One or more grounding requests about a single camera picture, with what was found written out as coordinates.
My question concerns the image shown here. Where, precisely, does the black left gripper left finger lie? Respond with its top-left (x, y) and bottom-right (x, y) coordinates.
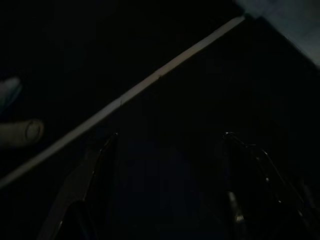
top-left (37, 132), bottom-right (120, 240)

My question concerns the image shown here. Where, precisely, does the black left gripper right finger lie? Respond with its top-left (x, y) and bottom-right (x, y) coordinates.
top-left (221, 131), bottom-right (320, 240)

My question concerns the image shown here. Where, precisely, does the pale round bar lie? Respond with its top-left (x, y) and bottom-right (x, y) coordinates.
top-left (0, 118), bottom-right (45, 149)

